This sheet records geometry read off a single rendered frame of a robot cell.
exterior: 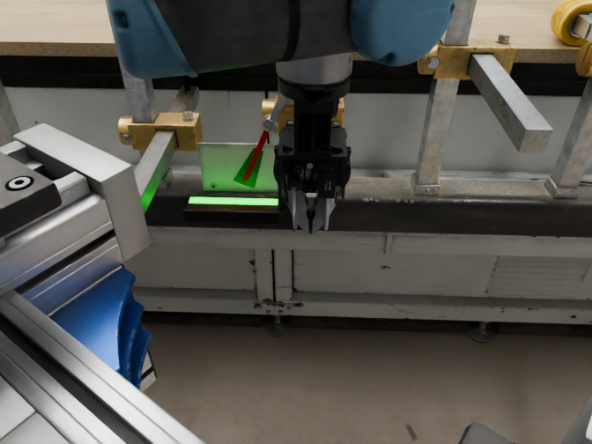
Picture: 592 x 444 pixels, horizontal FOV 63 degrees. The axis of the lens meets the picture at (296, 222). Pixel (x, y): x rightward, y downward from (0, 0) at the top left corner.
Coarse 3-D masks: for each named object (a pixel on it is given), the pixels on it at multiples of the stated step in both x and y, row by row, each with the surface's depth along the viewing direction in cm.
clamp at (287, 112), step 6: (276, 96) 82; (264, 102) 80; (270, 102) 80; (342, 102) 80; (264, 108) 80; (270, 108) 80; (288, 108) 79; (342, 108) 79; (264, 114) 80; (282, 114) 80; (288, 114) 80; (342, 114) 79; (282, 120) 80; (336, 120) 80; (342, 120) 80; (282, 126) 81; (342, 126) 81; (276, 132) 82
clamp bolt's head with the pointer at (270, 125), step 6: (270, 114) 80; (270, 120) 79; (270, 126) 79; (264, 132) 81; (264, 138) 82; (258, 144) 83; (258, 150) 84; (258, 156) 84; (252, 162) 85; (252, 168) 86; (246, 174) 87; (246, 180) 87
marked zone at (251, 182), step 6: (252, 150) 84; (252, 156) 85; (246, 162) 86; (258, 162) 86; (240, 168) 86; (246, 168) 86; (258, 168) 86; (240, 174) 87; (252, 174) 87; (234, 180) 88; (240, 180) 88; (252, 180) 88; (252, 186) 89
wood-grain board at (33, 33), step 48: (0, 0) 120; (48, 0) 120; (96, 0) 120; (480, 0) 120; (528, 0) 120; (0, 48) 97; (48, 48) 96; (96, 48) 96; (528, 48) 92; (576, 48) 92
